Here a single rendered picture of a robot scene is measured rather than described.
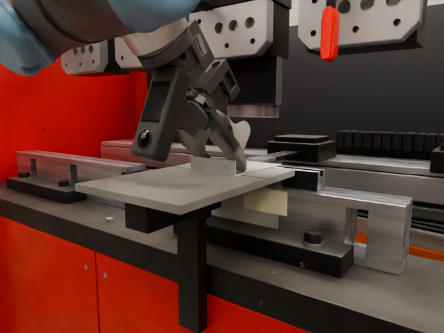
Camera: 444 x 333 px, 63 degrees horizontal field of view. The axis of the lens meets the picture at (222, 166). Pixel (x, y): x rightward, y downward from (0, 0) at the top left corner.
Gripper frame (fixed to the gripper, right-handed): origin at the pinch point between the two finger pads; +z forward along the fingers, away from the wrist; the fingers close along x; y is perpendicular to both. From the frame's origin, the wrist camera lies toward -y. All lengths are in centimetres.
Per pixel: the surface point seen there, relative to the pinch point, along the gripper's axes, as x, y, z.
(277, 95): -3.9, 14.0, -2.2
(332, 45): -15.5, 12.6, -10.7
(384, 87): -6, 55, 28
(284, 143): 4.4, 21.2, 16.5
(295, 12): 226, 432, 179
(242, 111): 3.0, 12.3, -0.1
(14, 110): 86, 9, -3
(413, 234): 4, 92, 157
